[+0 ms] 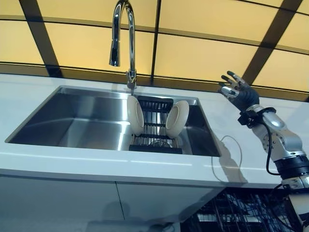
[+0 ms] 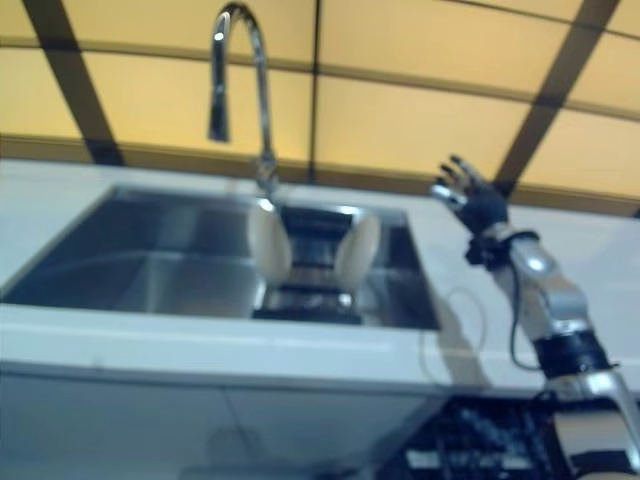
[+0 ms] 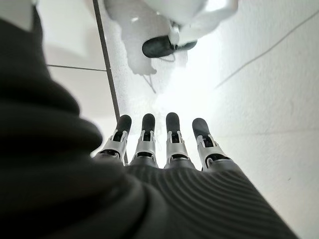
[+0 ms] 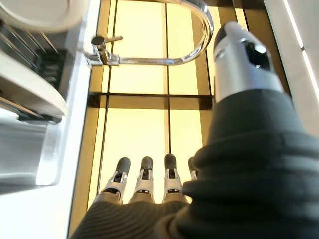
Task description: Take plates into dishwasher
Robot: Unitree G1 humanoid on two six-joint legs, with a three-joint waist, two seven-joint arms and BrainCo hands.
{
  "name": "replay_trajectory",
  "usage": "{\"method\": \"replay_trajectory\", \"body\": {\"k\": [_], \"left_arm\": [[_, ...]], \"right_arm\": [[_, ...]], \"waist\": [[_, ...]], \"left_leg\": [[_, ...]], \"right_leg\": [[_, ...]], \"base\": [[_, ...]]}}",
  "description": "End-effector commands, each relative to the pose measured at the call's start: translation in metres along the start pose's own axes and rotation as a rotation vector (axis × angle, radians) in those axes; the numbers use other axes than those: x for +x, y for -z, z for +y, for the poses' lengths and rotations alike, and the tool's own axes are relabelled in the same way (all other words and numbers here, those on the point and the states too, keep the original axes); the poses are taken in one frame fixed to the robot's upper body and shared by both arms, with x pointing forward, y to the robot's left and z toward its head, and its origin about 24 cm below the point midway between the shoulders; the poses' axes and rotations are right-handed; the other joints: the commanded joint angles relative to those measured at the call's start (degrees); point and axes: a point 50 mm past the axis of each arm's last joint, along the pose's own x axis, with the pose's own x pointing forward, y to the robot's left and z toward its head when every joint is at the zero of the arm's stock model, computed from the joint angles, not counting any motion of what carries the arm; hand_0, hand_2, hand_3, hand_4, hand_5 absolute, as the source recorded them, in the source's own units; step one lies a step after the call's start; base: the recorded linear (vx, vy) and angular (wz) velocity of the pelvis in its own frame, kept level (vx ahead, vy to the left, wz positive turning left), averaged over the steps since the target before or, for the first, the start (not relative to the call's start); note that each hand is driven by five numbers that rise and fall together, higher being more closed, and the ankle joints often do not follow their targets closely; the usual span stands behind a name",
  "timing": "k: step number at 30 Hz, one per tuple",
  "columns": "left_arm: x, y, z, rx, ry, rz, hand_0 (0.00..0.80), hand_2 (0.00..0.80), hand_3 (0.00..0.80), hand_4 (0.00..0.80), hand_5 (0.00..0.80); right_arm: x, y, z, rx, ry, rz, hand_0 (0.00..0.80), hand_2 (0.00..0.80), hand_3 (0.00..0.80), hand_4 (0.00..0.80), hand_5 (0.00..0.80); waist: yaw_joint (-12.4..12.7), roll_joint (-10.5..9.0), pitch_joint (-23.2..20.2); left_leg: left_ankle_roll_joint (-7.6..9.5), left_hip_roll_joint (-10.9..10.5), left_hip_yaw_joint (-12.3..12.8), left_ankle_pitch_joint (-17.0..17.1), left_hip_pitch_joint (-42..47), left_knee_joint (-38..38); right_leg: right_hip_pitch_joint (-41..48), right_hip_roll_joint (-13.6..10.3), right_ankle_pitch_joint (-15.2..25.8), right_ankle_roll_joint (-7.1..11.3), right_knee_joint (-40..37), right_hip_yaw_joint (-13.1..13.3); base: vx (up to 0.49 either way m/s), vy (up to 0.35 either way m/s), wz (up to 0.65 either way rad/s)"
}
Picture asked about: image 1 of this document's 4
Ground grey mesh dishwasher rack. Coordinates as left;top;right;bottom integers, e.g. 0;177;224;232
217;190;304;232

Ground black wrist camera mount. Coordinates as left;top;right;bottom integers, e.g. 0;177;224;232
238;110;258;127

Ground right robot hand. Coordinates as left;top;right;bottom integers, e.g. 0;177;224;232
218;71;260;113

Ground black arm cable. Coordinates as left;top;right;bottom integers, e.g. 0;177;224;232
265;124;290;194

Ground black sink drying rack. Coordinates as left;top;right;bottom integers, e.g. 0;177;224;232
129;95;186;155

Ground dark wire dishwasher rack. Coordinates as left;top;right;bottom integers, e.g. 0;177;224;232
197;211;249;232

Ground chrome gooseneck kitchen faucet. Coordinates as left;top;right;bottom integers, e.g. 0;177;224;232
109;0;139;92

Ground cream round plate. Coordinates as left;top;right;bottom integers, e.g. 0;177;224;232
165;100;190;138
126;94;145;135

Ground black built-in dishwasher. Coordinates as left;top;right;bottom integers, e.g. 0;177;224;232
196;188;305;232

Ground white cabinet door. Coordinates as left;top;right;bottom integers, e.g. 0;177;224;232
117;181;225;225
0;175;121;232

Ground stainless steel sink basin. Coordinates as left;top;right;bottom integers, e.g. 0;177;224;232
4;85;222;158

